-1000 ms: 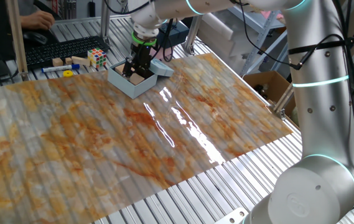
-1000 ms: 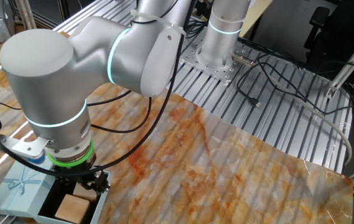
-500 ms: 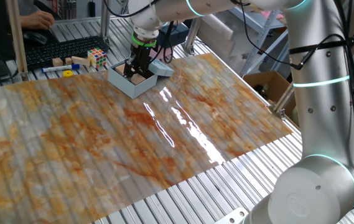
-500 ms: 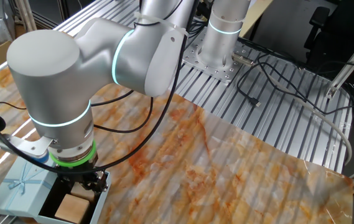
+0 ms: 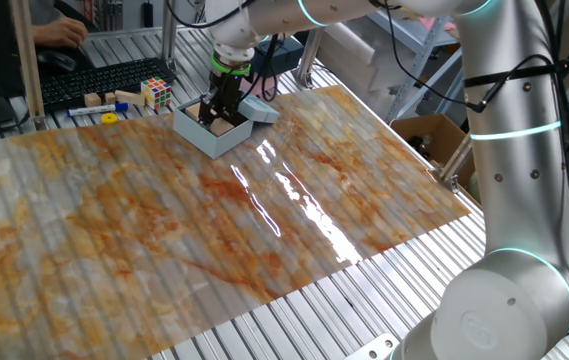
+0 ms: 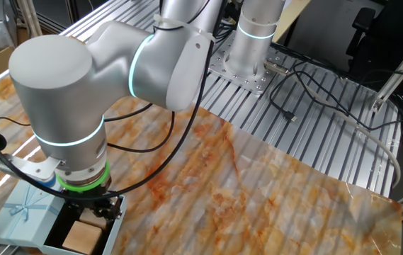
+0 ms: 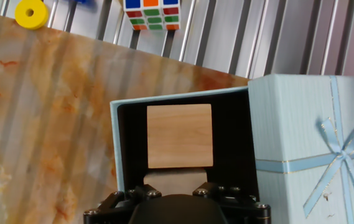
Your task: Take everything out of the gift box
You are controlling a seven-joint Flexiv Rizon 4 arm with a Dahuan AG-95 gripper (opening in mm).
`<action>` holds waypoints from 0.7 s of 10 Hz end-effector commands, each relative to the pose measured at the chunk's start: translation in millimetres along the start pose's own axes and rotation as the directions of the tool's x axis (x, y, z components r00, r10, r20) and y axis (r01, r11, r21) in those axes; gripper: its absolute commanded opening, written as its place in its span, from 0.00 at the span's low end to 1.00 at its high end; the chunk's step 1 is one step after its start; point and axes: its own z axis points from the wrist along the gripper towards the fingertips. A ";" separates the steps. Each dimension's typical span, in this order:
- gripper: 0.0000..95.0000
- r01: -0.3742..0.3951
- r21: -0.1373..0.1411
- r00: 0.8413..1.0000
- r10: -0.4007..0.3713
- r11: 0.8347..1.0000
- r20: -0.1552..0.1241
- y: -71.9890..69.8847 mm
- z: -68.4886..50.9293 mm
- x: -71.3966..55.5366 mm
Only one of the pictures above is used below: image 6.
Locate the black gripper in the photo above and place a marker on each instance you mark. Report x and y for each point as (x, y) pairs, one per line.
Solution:
(91, 197)

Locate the large wooden cube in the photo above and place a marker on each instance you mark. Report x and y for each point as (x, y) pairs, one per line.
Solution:
(81, 237)
(89, 217)

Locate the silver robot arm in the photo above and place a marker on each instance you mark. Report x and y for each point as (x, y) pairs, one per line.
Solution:
(63, 88)

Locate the light blue gift box base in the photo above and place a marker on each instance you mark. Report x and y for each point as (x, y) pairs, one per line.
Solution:
(114, 230)

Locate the light blue lid with bow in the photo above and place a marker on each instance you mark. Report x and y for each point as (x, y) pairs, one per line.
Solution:
(24, 216)

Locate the orange marble pattern mat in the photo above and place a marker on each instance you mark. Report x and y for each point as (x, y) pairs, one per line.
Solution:
(240, 195)

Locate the tan wooden board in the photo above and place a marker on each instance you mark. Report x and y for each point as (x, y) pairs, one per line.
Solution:
(291, 14)

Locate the black office chair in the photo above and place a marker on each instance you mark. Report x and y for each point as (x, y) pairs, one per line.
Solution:
(381, 35)

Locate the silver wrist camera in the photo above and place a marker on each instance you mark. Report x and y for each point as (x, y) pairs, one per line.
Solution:
(27, 166)

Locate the slanted aluminium frame post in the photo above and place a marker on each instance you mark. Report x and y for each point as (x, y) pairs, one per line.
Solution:
(29, 17)
(399, 71)

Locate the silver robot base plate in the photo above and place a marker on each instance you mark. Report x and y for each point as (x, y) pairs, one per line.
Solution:
(243, 72)

